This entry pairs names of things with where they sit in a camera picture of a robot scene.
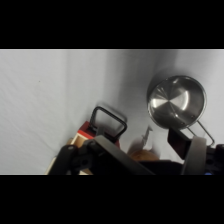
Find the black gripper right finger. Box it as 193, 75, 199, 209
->
167, 127, 208, 175

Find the light wooden box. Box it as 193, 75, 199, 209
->
44, 131, 95, 175

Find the brown bread loaf toy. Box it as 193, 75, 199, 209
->
127, 148, 162, 163

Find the stainless steel pot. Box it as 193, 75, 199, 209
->
146, 74, 216, 148

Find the red drawer with black handle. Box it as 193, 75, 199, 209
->
77, 105, 129, 148

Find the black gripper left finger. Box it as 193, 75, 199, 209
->
48, 134, 155, 175

